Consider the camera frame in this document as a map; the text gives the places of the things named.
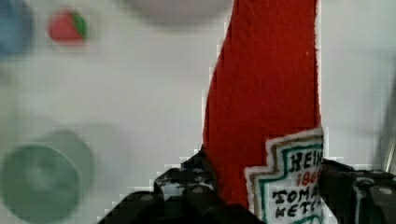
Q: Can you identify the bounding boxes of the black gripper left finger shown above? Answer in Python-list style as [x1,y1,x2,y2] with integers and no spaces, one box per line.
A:
[98,150,264,224]

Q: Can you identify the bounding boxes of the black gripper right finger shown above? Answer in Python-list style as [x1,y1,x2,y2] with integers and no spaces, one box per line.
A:
[319,160,396,224]

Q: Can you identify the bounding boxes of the red plush ketchup bottle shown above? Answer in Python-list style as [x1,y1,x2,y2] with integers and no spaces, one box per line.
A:
[203,0,324,224]

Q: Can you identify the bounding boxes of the green metal cup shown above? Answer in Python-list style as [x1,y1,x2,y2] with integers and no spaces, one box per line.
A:
[1,131,93,224]

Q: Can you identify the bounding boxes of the grey oval plate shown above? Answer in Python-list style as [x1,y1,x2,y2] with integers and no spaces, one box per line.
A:
[119,0,233,26]

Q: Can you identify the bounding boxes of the plush strawberry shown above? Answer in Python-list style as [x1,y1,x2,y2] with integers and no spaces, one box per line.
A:
[48,9,89,45]

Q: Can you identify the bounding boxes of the blue bowl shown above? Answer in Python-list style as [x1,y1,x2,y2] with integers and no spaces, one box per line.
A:
[0,0,33,60]

